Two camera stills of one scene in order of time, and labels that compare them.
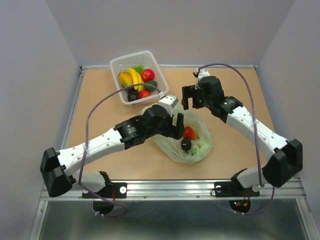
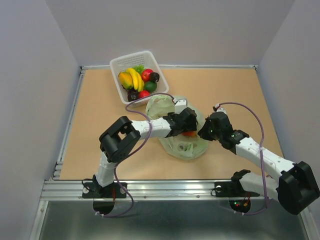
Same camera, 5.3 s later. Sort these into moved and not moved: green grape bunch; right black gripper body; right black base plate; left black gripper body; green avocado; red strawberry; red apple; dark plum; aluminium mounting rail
Moved: dark plum; left black gripper body; right black gripper body
Not moved: right black base plate; green avocado; red strawberry; green grape bunch; aluminium mounting rail; red apple
